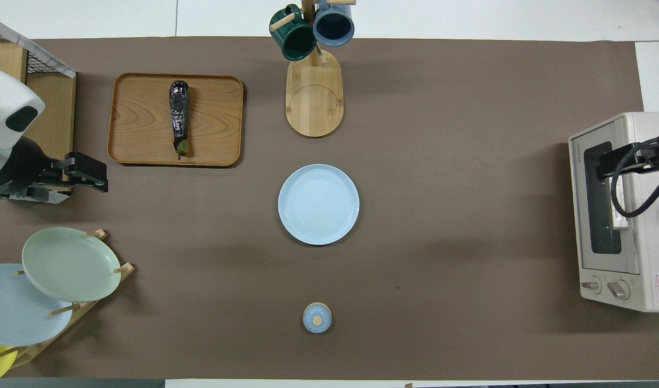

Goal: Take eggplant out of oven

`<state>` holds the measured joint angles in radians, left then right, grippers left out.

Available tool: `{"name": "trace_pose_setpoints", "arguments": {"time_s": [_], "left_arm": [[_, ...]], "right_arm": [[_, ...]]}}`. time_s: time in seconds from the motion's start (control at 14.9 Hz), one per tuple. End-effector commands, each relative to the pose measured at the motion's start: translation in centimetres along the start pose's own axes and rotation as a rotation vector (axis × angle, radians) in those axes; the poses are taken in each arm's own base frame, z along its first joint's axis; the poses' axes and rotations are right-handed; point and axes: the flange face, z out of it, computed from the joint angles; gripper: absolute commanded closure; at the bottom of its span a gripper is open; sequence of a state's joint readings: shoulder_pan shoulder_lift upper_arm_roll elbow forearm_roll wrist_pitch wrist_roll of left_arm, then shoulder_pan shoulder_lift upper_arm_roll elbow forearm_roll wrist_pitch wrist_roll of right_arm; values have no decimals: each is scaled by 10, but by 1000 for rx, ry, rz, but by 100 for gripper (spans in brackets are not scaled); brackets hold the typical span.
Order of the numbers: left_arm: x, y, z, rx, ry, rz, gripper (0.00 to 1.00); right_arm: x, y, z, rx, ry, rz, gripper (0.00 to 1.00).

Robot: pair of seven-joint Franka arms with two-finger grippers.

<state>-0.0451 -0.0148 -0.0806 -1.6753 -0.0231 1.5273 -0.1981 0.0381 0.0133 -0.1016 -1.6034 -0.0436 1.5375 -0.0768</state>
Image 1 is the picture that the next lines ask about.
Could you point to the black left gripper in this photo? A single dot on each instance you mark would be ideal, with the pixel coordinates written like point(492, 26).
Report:
point(22, 175)

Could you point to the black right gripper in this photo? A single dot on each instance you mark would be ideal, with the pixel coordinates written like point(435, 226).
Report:
point(656, 159)

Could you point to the dark purple eggplant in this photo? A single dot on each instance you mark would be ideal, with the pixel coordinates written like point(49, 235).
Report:
point(179, 116)

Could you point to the small light blue plate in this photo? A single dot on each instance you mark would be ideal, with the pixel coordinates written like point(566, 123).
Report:
point(318, 205)

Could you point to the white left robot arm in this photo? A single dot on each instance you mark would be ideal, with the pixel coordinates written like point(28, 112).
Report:
point(6, 108)

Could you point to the white toaster oven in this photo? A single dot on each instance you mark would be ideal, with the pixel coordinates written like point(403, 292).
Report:
point(653, 242)

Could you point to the wooden shelf box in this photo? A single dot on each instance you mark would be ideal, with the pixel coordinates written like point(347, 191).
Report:
point(57, 113)

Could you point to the wooden serving tray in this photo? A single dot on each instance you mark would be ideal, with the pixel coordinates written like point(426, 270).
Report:
point(141, 124)

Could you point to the pale green plate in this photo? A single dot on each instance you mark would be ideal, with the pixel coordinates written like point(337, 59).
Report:
point(70, 264)

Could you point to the grey patterned cloth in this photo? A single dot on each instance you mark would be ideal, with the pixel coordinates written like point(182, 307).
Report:
point(43, 55)

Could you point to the wooden plate rack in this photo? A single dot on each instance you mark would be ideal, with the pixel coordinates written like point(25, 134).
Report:
point(87, 310)

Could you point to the large light blue plate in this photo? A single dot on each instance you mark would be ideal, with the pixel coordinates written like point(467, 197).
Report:
point(16, 312)

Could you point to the brown table mat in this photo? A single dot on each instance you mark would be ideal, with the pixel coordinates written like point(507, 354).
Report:
point(443, 215)

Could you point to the wooden mug tree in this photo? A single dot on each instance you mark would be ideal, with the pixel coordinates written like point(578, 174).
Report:
point(314, 102)

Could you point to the dark green mug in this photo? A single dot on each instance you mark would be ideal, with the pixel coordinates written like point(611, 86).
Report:
point(294, 40)

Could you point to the small blue dome bell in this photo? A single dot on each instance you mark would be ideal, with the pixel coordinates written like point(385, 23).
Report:
point(317, 319)

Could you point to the blue mug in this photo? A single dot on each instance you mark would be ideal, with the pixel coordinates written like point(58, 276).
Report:
point(334, 27)

